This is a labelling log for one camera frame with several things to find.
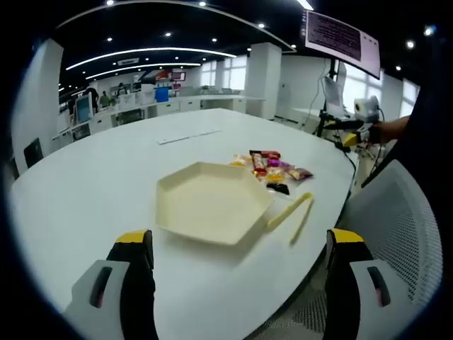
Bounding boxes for grey mesh office chair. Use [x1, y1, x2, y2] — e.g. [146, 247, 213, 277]
[247, 159, 445, 340]

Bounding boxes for dark red food bar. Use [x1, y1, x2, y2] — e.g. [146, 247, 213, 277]
[249, 149, 282, 159]

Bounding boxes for black monitor stand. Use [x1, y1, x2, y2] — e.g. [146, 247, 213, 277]
[316, 58, 358, 137]

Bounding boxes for orange yellow food packet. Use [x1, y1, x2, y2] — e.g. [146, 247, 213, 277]
[264, 167, 288, 183]

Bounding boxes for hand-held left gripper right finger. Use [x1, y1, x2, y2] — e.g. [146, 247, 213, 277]
[324, 228, 428, 340]

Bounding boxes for large monitor screen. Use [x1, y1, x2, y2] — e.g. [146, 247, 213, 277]
[303, 9, 382, 80]

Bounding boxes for person's right hand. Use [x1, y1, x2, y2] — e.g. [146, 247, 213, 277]
[369, 121, 391, 146]

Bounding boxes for person's dark clothing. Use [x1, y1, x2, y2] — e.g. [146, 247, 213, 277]
[360, 84, 428, 188]

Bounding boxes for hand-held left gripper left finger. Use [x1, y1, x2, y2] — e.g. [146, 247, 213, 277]
[62, 229, 159, 340]

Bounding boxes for black food candy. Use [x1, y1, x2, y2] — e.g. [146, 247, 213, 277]
[265, 181, 290, 196]

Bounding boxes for white kiosk screen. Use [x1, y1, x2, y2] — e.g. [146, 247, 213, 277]
[74, 95, 96, 125]

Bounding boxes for red white label food bar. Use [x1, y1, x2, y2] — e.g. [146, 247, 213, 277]
[251, 154, 268, 175]

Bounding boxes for tan purple print food packet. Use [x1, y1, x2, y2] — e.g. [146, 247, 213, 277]
[286, 167, 315, 182]

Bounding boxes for cream hexagonal container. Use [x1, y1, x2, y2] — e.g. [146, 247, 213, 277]
[155, 161, 274, 247]

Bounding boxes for yellow food tongs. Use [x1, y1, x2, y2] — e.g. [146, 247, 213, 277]
[267, 192, 315, 246]

